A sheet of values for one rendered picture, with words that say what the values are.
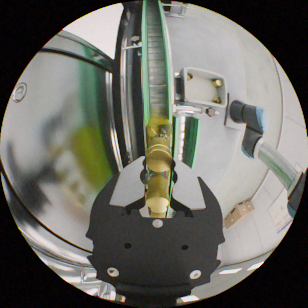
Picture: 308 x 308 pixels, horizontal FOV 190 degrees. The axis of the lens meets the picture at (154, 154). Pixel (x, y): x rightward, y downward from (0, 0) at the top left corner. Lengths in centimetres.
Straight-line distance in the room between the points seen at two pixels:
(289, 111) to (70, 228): 396
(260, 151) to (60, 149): 60
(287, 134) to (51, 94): 384
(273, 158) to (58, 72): 60
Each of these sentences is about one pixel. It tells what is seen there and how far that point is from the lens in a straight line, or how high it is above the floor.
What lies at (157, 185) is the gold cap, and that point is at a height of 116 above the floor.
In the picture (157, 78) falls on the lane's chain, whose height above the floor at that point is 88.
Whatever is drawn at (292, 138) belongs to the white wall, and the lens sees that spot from 368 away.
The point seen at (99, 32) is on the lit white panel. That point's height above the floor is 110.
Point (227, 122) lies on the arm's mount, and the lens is 64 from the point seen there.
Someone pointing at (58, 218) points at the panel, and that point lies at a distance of 16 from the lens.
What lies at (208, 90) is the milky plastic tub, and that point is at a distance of 57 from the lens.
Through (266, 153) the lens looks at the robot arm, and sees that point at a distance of 49.
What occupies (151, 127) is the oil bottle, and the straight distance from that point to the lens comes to 19.
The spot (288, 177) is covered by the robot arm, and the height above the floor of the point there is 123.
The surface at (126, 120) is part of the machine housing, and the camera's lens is 50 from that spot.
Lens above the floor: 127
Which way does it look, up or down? 62 degrees down
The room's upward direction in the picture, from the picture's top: 173 degrees counter-clockwise
